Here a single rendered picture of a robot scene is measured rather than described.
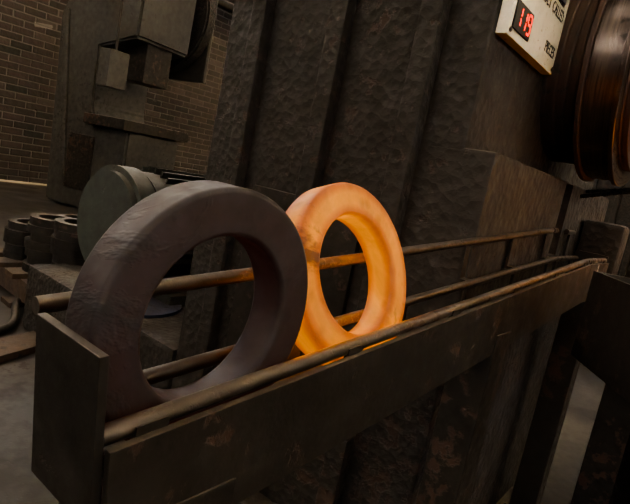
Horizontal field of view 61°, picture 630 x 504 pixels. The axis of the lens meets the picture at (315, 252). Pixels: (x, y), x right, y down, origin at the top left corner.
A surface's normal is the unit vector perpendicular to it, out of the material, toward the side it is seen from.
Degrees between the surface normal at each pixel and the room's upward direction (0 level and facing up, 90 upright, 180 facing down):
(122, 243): 56
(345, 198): 69
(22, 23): 90
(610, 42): 89
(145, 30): 92
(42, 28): 90
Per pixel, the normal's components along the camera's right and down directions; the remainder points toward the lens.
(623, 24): -0.58, -0.17
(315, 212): 0.76, -0.11
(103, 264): -0.48, -0.41
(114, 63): 0.86, 0.24
